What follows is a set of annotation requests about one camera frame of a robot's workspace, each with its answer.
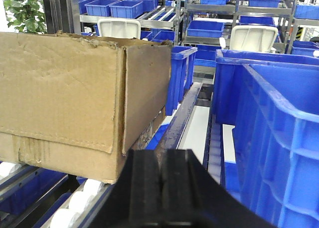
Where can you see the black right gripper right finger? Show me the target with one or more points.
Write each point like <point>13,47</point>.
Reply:
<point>191,198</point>

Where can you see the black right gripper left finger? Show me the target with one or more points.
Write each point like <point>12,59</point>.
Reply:
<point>134,199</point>

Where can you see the plain brown cardboard box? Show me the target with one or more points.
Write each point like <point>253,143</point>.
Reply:
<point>78,104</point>

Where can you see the blue bin on far shelf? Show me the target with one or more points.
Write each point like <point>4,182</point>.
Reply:
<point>127,9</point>

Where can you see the white conveyor roller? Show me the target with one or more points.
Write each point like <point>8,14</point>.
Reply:
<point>66,217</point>

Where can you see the large blue crate right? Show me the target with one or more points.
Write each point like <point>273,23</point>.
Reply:
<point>272,100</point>

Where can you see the blue bin behind box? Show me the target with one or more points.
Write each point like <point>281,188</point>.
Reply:
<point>182,67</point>

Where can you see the white chair back right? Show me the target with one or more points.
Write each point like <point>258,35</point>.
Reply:
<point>253,38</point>

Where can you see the green leafy plant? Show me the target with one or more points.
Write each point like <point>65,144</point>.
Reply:
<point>25,16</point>

